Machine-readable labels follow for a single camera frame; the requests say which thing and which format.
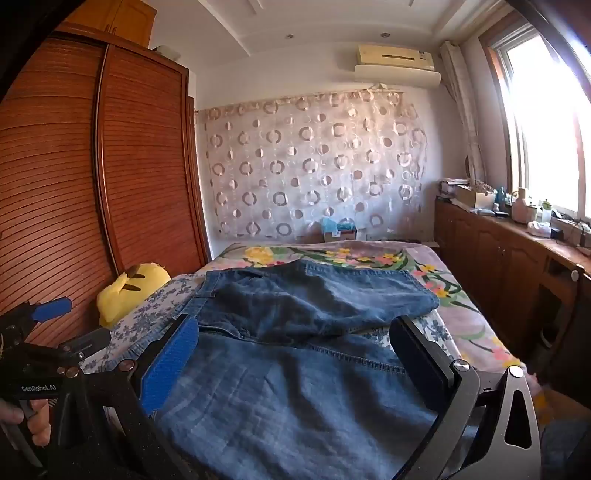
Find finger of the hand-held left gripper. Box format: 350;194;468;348
44;327;113;365
15;296;73;326

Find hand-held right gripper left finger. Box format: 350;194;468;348
46;315;204;480

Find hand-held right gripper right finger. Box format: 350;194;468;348
389;315;542;480

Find blue denim pants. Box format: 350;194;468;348
150;258;490;480

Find person's left hand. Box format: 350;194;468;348
0;399;52;448

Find yellow plush toy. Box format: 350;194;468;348
96;262;171;329

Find pink floral blanket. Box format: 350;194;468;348
203;240;539;393

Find long wooden cabinet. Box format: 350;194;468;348
434;196;591;402

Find white waste bin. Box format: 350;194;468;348
538;318;561;349

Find cardboard box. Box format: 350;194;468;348
321;219;358;243

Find open brown box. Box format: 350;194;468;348
455;185;497;210

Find wooden wardrobe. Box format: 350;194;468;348
0;0;213;352

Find pink jug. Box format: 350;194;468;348
512;187;539;224

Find circle-patterned sheer curtain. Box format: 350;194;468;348
196;85;430;241

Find beige window curtain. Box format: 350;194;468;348
438;41;488;185

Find window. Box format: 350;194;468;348
480;14;591;217

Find wall air conditioner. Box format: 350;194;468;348
353;44;439;88

